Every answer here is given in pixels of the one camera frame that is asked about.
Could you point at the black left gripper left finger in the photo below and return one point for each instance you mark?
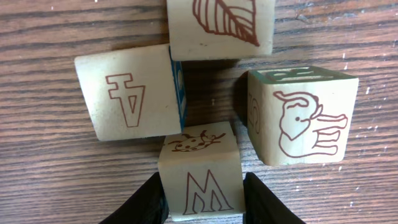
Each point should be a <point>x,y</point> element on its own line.
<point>148,205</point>

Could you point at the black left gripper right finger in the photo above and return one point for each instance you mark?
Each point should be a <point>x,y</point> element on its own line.
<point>262,206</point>

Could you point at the wooden block green side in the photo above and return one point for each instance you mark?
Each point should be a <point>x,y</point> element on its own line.
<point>201,173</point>

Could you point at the wooden block red ladybug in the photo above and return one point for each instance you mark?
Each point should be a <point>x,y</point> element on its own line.
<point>300,115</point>

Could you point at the wooden block leaf drawing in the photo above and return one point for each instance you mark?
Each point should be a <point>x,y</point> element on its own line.
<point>220,29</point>

